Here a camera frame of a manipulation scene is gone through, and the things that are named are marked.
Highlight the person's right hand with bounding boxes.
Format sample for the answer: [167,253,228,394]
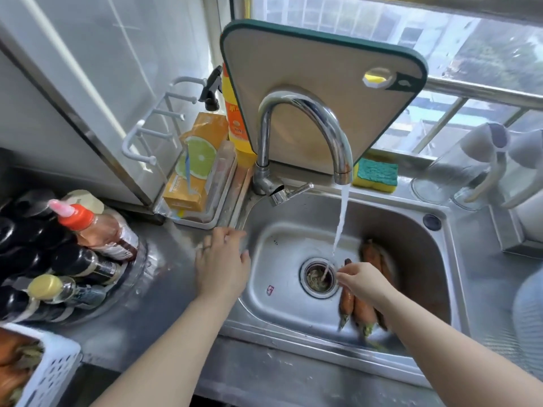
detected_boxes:
[335,261,400,314]

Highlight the person's left hand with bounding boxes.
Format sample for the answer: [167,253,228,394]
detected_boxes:
[194,226,252,304]

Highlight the slim orange carrot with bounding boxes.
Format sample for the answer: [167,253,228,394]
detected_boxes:
[338,258,356,332]

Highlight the orange carrot with leafy stem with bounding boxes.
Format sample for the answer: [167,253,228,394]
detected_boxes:
[355,239,381,339]

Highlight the chrome faucet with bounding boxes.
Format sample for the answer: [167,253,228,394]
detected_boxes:
[252,89,355,208]

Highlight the blue plastic colander basin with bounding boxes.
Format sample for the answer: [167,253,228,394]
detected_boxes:
[511,266,543,380]

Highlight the person's left forearm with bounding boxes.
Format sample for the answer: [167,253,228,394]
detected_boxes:
[91,292,240,407]

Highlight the person's right forearm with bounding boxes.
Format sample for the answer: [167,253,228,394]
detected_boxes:
[380,288,543,407]

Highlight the white slotted plastic basket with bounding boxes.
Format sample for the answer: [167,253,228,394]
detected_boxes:
[0,322,84,407]

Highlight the white plastic tray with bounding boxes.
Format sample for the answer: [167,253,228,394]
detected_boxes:
[154,156,238,230]

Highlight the steel drain strainer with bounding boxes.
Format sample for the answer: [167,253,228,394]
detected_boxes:
[299,257,341,300]

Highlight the stainless steel sink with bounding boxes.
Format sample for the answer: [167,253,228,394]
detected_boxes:
[220,181,472,388]

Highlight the clear plastic bag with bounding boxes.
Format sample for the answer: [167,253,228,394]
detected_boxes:
[152,201,181,219]

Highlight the transparent plastic packet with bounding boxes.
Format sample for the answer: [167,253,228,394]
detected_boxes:
[205,140,237,210]

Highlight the yellow green sponge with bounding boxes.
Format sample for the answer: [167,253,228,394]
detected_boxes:
[352,158,399,194]

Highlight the orange box with lime picture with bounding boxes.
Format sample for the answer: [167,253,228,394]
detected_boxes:
[163,112,230,213]

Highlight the glass pitcher with grey lid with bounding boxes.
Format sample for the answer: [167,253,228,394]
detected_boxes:
[451,129,543,213]
[410,122,510,208]

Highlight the dark soy sauce bottle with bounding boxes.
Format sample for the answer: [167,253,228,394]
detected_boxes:
[50,243,127,286]

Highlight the yellow dish soap pump bottle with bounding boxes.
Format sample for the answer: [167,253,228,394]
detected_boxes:
[198,63,257,168]

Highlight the beige capped bottle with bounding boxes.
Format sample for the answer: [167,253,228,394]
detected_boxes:
[62,189,106,215]

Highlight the yellow capped bottle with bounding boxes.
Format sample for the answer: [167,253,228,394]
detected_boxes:
[27,274,107,311]

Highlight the black capped dark bottle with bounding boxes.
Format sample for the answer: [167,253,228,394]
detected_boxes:
[10,189,58,227]
[0,243,54,281]

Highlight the dark bottle with white label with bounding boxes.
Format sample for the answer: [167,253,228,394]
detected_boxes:
[0,287,45,323]

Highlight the beige green-rimmed cutting board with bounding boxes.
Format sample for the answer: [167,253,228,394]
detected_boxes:
[219,19,429,176]

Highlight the window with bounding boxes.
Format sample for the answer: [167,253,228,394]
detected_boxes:
[231,0,543,159]

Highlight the white wall hook rack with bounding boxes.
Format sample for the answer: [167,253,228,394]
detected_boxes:
[122,76,209,167]

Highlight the steel window guard rail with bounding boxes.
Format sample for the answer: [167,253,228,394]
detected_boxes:
[373,76,543,157]

